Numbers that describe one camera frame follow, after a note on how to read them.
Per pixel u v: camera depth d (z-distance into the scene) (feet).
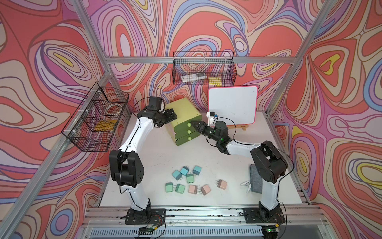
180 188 2.64
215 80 2.99
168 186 2.73
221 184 2.69
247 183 2.70
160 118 2.41
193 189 2.63
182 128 2.83
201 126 2.61
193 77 2.91
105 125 2.35
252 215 2.36
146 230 2.34
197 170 2.89
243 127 3.47
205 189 2.64
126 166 1.54
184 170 2.88
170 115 2.60
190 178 2.81
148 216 2.17
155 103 2.21
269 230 2.33
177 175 2.82
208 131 2.60
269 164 1.69
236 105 3.32
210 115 2.70
